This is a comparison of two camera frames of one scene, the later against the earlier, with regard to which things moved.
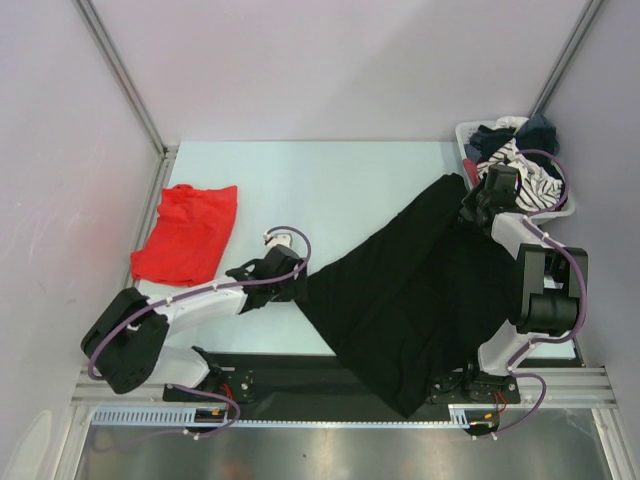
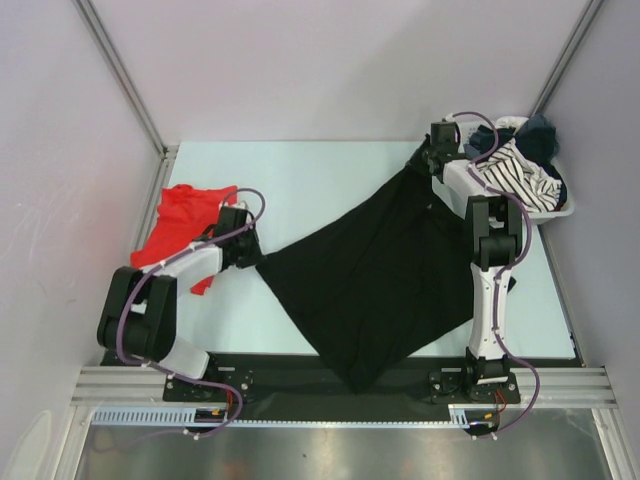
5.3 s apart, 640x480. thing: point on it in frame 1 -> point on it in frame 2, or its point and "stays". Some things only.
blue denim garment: [536, 132] stays
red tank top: [192, 232] stays
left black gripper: [290, 293] -> [255, 254]
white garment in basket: [506, 122] stays
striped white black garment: [536, 190] stays
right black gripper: [471, 203] -> [415, 161]
